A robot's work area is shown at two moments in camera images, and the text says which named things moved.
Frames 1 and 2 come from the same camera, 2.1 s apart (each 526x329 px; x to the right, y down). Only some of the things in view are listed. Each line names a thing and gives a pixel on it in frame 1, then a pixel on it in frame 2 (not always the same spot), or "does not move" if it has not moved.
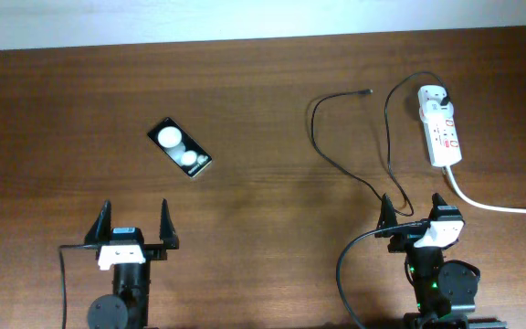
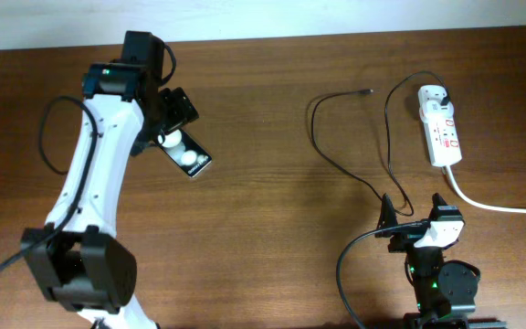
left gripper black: [168, 234] to [182, 110]
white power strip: [442, 135] does not move
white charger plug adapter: [432, 111] does not move
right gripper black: [405, 240] does not move
